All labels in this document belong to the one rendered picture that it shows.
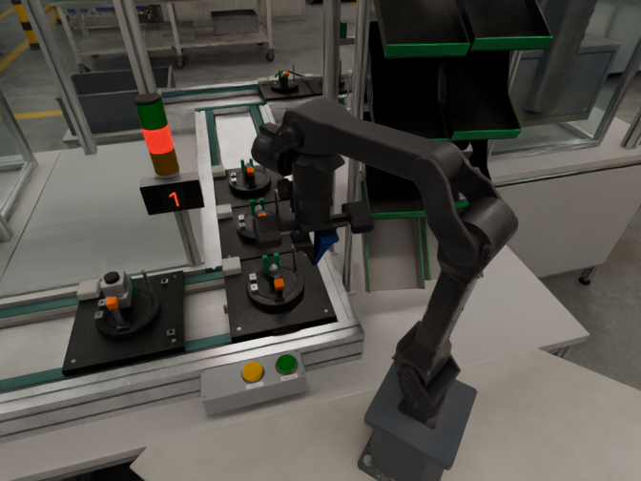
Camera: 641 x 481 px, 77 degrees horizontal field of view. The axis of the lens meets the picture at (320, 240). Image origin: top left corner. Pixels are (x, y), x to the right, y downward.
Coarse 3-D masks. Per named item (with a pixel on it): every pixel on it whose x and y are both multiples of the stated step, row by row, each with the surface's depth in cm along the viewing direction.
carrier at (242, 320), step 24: (240, 264) 106; (264, 264) 99; (288, 264) 106; (240, 288) 99; (264, 288) 96; (288, 288) 96; (312, 288) 99; (240, 312) 93; (264, 312) 93; (288, 312) 93; (312, 312) 93; (240, 336) 89
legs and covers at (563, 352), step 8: (552, 352) 106; (560, 352) 107; (568, 352) 108; (136, 456) 85; (104, 464) 84; (112, 464) 85; (72, 472) 83; (80, 472) 84; (88, 472) 140; (40, 480) 82; (48, 480) 82; (56, 480) 127; (64, 480) 132; (72, 480) 137; (80, 480) 138; (88, 480) 138
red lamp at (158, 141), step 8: (168, 128) 80; (144, 136) 80; (152, 136) 78; (160, 136) 79; (168, 136) 80; (152, 144) 79; (160, 144) 80; (168, 144) 81; (152, 152) 81; (160, 152) 80
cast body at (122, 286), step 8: (112, 272) 86; (120, 272) 87; (104, 280) 84; (112, 280) 84; (120, 280) 85; (128, 280) 90; (104, 288) 84; (112, 288) 85; (120, 288) 85; (128, 288) 88; (112, 296) 86; (120, 296) 86; (128, 296) 87; (120, 304) 86; (128, 304) 87
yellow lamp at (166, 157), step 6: (174, 150) 83; (150, 156) 82; (156, 156) 81; (162, 156) 81; (168, 156) 82; (174, 156) 83; (156, 162) 82; (162, 162) 82; (168, 162) 82; (174, 162) 84; (156, 168) 83; (162, 168) 83; (168, 168) 83; (174, 168) 84; (162, 174) 84; (168, 174) 84
